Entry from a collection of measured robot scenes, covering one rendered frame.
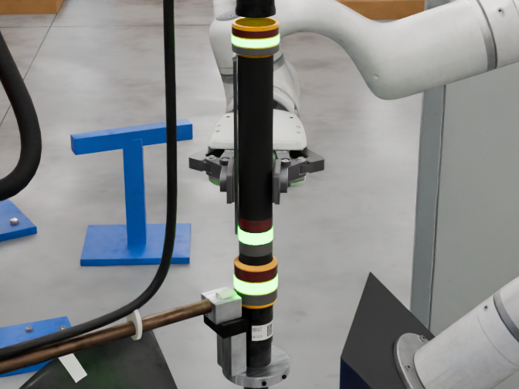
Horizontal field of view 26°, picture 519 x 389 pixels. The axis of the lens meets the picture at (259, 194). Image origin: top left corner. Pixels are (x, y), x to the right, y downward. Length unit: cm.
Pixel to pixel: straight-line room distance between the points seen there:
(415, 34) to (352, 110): 526
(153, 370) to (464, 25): 52
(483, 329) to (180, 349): 237
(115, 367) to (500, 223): 199
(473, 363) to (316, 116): 469
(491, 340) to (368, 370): 20
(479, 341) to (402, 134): 442
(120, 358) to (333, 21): 44
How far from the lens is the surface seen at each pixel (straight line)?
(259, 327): 113
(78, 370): 121
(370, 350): 181
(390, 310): 195
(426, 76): 129
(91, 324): 104
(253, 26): 105
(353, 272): 460
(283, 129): 116
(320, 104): 664
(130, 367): 124
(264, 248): 109
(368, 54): 127
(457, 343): 183
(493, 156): 302
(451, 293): 317
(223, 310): 110
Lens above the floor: 206
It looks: 23 degrees down
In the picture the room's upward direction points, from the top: straight up
